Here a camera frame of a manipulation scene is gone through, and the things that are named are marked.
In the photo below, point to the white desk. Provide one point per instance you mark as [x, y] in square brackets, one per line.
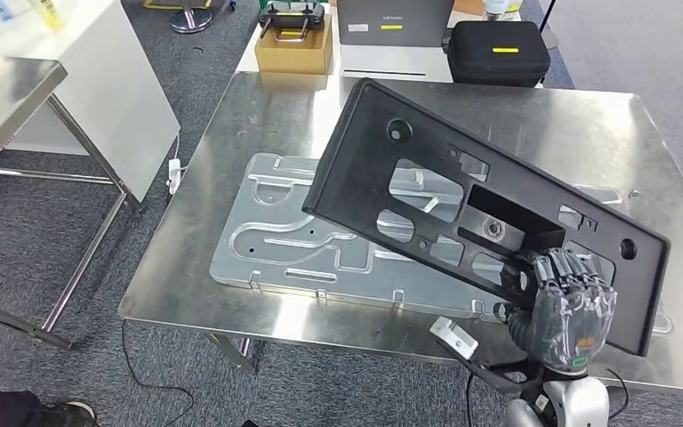
[112, 100]

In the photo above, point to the grey Lenovo laptop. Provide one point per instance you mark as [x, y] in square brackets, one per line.
[394, 20]

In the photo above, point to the person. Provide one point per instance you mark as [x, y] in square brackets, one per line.
[0, 409]

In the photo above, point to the chrome pedestal base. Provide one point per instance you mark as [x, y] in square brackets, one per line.
[191, 20]

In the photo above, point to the black plastic plate bracket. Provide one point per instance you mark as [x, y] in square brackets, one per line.
[365, 165]

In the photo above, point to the stamped silver metal plate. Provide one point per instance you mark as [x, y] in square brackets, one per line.
[271, 247]

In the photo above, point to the yellow bottle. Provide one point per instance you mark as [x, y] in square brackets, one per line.
[48, 15]

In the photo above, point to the black remote controller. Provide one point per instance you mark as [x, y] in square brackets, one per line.
[291, 15]

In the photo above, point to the white power strip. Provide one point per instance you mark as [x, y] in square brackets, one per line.
[175, 177]

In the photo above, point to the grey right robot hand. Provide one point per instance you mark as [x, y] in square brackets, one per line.
[571, 318]

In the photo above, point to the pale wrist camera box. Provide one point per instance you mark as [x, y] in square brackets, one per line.
[453, 337]

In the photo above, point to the black case yellow label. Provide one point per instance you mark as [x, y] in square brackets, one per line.
[494, 65]

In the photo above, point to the steel side table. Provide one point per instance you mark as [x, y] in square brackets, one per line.
[5, 100]

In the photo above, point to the brown cardboard box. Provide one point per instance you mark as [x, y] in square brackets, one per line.
[291, 59]

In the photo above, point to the white flat box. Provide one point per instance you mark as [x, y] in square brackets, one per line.
[394, 62]

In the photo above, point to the steel workbench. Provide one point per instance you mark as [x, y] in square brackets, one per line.
[553, 129]

